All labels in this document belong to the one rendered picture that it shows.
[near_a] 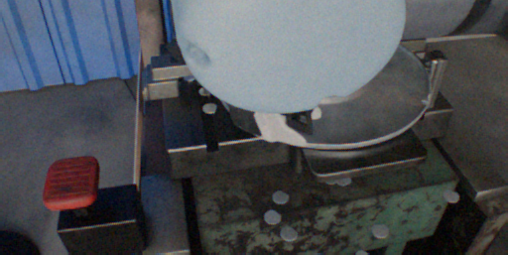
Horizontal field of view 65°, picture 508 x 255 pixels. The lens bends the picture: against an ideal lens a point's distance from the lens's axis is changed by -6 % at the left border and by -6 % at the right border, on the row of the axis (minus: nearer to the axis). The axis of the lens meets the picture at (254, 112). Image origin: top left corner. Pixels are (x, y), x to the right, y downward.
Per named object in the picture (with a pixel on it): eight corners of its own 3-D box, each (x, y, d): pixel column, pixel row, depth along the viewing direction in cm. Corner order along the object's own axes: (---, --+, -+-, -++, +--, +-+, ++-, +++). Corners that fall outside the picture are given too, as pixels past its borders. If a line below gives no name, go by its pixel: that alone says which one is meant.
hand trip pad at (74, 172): (110, 238, 48) (94, 196, 44) (61, 245, 48) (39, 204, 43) (112, 193, 54) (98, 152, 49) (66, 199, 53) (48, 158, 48)
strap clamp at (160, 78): (248, 87, 69) (248, 31, 62) (144, 101, 66) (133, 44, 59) (241, 67, 73) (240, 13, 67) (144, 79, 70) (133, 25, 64)
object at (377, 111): (274, 12, 73) (274, 8, 72) (444, 51, 62) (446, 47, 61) (173, 105, 54) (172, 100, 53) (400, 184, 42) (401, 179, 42)
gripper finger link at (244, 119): (253, 148, 42) (235, 95, 35) (240, 143, 42) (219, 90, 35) (276, 111, 44) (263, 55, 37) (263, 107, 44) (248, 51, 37)
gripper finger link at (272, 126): (303, 175, 45) (296, 129, 37) (255, 155, 47) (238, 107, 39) (316, 151, 46) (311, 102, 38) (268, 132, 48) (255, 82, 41)
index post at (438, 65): (435, 107, 65) (451, 56, 58) (418, 110, 64) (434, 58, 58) (426, 97, 67) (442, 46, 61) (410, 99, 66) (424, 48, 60)
